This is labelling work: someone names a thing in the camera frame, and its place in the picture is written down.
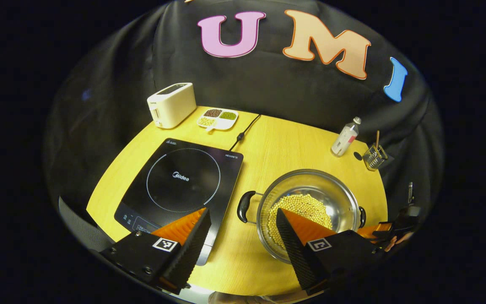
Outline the white toaster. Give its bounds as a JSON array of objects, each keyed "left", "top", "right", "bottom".
[{"left": 147, "top": 82, "right": 197, "bottom": 129}]

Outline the black power cable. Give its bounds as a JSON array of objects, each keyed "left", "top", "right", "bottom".
[{"left": 228, "top": 113, "right": 262, "bottom": 152}]

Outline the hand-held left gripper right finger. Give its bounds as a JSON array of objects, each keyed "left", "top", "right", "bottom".
[{"left": 275, "top": 208, "right": 385, "bottom": 296}]

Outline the small clear plastic bottle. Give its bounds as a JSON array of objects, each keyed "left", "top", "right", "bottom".
[{"left": 331, "top": 117, "right": 362, "bottom": 157}]

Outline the black backdrop cloth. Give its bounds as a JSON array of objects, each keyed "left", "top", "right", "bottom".
[{"left": 44, "top": 0, "right": 444, "bottom": 254}]

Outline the grey ribbed cloth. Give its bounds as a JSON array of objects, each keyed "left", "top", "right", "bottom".
[{"left": 59, "top": 196, "right": 115, "bottom": 252}]

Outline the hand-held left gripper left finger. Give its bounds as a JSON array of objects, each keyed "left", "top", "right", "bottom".
[{"left": 100, "top": 207, "right": 212, "bottom": 295}]

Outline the black induction cooktop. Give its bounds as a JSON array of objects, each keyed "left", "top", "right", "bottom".
[{"left": 114, "top": 138, "right": 244, "bottom": 266}]

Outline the clear glass cup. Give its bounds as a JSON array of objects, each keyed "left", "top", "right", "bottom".
[{"left": 362, "top": 144, "right": 389, "bottom": 171}]

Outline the pile of yellow soybeans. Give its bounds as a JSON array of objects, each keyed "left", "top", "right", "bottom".
[{"left": 267, "top": 193, "right": 333, "bottom": 250}]

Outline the stainless steel pot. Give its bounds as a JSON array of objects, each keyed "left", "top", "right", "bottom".
[{"left": 237, "top": 169, "right": 367, "bottom": 264}]

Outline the white divided dish of beans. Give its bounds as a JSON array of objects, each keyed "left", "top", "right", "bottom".
[{"left": 197, "top": 108, "right": 239, "bottom": 132}]

